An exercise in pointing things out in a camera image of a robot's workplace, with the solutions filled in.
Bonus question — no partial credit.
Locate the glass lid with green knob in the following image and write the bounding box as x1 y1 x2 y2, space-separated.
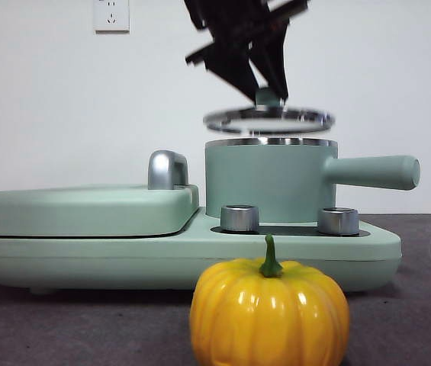
203 86 335 135

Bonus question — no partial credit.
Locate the yellow pumpkin with green stem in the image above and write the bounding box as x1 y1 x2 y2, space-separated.
189 234 352 366

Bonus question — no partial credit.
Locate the silver control knob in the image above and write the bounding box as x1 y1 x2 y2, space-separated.
317 207 360 235
220 204 261 233

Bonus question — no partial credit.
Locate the green hinged grill cover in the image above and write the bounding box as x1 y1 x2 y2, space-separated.
0 185 201 238

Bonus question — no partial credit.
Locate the green breakfast maker base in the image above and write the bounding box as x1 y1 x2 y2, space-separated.
0 207 403 297

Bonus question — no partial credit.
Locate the green pot with side handle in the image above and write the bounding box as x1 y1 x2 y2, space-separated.
204 137 421 225

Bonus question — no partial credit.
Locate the white wall socket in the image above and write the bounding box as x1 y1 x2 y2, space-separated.
93 0 130 33

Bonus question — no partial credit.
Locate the silver grill cover handle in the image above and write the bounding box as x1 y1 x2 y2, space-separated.
147 151 190 191

